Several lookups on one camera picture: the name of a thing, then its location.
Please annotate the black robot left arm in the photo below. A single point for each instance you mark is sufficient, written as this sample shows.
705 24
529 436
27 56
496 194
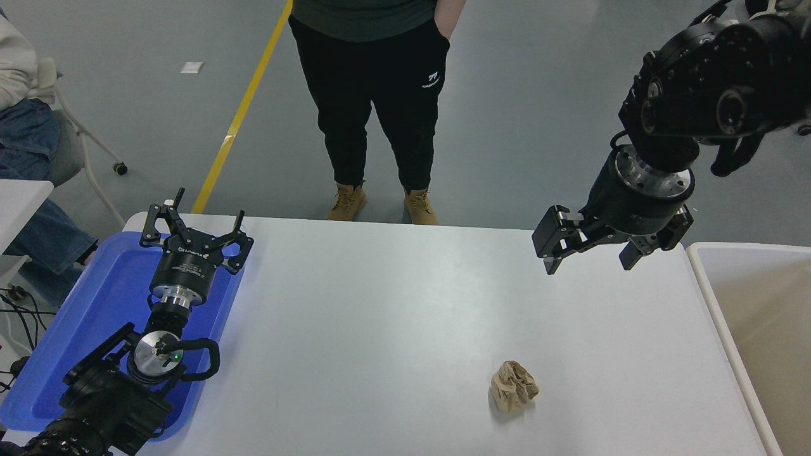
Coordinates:
108 405

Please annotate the tan paper ball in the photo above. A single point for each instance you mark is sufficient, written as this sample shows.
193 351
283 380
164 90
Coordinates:
513 387

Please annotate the blue plastic tray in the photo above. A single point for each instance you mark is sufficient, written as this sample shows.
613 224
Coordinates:
95 304

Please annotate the standing person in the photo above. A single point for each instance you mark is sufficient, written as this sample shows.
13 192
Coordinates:
367 95

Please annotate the small white side table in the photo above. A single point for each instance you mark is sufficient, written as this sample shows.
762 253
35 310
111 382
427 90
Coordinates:
19 202

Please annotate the seated person in jeans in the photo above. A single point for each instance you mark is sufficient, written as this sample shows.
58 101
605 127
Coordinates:
31 234

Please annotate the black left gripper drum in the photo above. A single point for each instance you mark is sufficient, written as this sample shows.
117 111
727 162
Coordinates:
184 272

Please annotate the standing person's forearm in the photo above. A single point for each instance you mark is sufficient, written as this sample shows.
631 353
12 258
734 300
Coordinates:
451 16

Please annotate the white chair with grey seat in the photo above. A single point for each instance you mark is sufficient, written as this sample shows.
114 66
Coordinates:
66 149

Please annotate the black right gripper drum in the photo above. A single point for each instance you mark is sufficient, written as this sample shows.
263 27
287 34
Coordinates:
627 206

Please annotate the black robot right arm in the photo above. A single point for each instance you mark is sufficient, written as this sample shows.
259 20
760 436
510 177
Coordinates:
709 82

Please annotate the white paper scrap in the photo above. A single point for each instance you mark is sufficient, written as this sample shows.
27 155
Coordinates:
191 67

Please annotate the large pale bin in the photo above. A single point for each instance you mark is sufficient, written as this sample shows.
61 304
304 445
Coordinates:
760 329

